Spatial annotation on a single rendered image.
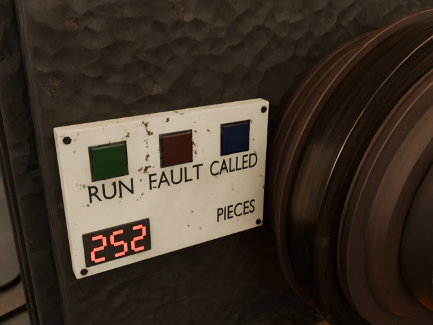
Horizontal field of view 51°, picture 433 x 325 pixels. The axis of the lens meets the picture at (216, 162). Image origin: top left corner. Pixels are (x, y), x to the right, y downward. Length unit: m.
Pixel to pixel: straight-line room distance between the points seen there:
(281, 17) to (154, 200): 0.27
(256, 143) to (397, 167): 0.18
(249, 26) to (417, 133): 0.23
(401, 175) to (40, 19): 0.40
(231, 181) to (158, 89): 0.15
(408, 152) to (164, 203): 0.28
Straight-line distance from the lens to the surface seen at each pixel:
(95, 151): 0.50
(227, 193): 0.60
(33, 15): 0.49
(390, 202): 0.53
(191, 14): 0.54
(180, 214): 0.58
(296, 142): 0.54
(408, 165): 0.53
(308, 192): 0.54
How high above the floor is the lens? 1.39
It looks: 23 degrees down
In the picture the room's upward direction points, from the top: straight up
